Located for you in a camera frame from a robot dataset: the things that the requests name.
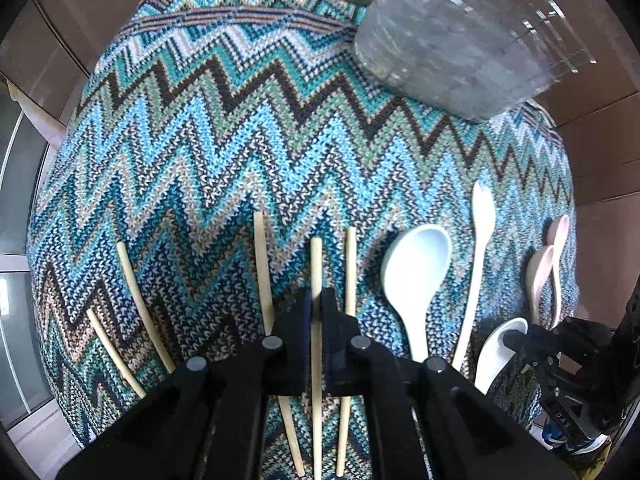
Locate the beige chopstick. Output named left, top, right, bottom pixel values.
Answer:
left=335, top=226, right=357, bottom=478
left=310, top=236, right=322, bottom=480
left=253, top=211, right=305, bottom=478
left=87, top=309, right=146, bottom=399
left=116, top=242, right=176, bottom=374

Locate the small white ceramic spoon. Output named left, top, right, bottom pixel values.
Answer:
left=474, top=318, right=528, bottom=394

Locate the pink spoon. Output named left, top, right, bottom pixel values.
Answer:
left=525, top=245, right=554, bottom=324
left=546, top=214, right=570, bottom=327

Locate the large white ceramic spoon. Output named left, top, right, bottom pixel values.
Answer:
left=381, top=224, right=452, bottom=362

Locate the slim white plastic spork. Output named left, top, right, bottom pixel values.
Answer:
left=452, top=181, right=497, bottom=370

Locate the pink spoon front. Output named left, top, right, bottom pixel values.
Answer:
left=525, top=245, right=554, bottom=324

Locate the zigzag knitted table cloth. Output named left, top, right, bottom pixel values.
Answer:
left=28, top=0, right=576, bottom=479

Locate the clear plastic utensil holder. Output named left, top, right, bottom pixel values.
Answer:
left=354, top=0, right=596, bottom=122

